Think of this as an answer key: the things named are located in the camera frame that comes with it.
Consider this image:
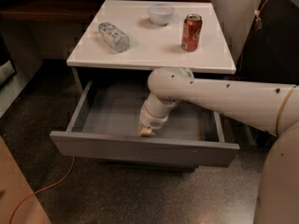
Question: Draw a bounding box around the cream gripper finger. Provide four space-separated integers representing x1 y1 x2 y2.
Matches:
138 125 155 137

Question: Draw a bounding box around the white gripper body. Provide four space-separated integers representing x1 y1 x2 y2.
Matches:
139 105 169 130

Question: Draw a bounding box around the grey top drawer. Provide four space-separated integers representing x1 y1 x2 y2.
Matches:
50 81 239 168

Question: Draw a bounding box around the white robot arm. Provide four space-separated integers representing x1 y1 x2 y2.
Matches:
138 67 299 224

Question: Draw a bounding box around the white and grey drawer cabinet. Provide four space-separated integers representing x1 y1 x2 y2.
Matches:
66 0 237 174

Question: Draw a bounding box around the clear plastic water bottle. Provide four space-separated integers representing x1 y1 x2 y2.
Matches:
98 22 130 52

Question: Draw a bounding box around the white bowl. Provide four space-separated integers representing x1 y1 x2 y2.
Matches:
148 4 175 26

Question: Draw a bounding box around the red soda can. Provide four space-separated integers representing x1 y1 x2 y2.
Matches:
181 14 203 51

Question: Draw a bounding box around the brown wooden counter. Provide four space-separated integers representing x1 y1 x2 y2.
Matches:
0 0 211 23

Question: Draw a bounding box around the orange extension cable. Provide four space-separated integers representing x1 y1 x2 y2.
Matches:
8 0 299 224

